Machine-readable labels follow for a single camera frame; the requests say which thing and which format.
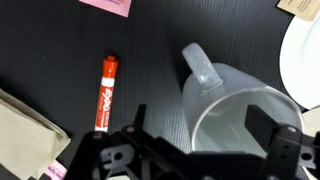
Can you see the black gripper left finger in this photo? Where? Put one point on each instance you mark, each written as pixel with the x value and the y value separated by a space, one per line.
pixel 140 116

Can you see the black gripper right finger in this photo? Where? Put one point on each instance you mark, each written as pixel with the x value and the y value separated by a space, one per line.
pixel 260 125

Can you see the white translucent cup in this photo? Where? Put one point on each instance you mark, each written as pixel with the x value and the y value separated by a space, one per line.
pixel 230 86

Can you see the red Expo marker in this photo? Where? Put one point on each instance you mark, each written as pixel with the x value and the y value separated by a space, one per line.
pixel 106 93

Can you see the white round plate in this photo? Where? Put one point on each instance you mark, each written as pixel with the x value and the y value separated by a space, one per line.
pixel 303 60

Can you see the pink sticky note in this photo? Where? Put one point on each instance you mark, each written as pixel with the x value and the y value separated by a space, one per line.
pixel 56 170
pixel 106 6

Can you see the folded brown paper napkin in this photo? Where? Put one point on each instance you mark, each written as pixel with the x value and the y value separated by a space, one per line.
pixel 26 140

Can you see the tan paper packet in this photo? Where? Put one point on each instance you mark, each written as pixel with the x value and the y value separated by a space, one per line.
pixel 300 6

